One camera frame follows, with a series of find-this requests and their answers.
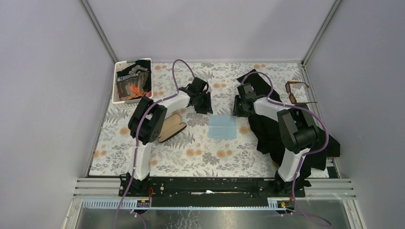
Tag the grey slotted cable duct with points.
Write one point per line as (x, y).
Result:
(145, 204)

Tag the light blue cleaning cloth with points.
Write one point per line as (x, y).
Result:
(222, 127)

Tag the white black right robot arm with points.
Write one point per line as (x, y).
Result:
(297, 127)

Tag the black cloth garment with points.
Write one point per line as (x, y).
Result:
(269, 140)

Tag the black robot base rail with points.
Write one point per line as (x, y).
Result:
(210, 190)

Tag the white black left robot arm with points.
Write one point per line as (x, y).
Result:
(148, 118)

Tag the black orange clothes in basket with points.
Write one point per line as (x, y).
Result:
(133, 79)

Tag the floral patterned table mat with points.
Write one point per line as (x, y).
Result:
(191, 153)

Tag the black glasses case tan lining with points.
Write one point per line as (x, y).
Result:
(171, 127)

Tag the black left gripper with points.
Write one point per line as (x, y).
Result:
(206, 108)

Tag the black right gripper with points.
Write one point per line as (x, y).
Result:
(236, 111)

